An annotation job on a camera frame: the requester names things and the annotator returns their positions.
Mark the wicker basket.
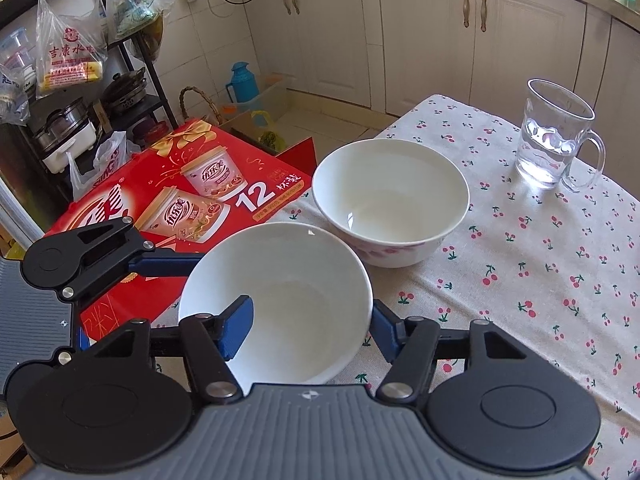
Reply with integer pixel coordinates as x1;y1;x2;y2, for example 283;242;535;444
179;86;226;126

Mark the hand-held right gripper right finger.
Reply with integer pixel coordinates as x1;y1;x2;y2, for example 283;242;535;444
371;299;533;405

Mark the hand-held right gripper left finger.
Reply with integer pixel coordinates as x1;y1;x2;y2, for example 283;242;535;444
89;296;254;406

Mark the red gift box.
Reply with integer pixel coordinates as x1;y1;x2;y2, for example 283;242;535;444
42;117;318;343

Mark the clear storage bin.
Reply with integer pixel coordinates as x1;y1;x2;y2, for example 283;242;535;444
220;74;289;126

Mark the white plastic bag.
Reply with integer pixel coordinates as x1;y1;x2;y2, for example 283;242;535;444
67;131;128;201

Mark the blue thermos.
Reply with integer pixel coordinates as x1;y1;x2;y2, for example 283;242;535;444
225;62;261;106

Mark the clear plastic bag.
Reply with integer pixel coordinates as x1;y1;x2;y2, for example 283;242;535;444
95;0;164;41

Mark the black lidded pot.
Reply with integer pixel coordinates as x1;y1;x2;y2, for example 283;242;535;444
102;67;151;113

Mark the clear glass mug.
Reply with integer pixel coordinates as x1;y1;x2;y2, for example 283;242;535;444
515;78;607;194

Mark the steel steamer pot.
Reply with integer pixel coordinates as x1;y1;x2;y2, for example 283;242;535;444
32;97;98;153

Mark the red print plastic bag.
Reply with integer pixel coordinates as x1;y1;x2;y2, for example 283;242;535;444
35;0;109;101

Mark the bag of plastic containers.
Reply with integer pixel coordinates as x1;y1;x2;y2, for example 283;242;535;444
0;25;38;127

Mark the white pink floral bowl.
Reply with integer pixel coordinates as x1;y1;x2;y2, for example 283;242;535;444
311;138;471;268
178;222;373;386

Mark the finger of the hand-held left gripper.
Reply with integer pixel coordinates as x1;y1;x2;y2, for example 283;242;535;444
60;216;203;303

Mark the cherry print tablecloth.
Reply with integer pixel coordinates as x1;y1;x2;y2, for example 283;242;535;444
150;94;640;480

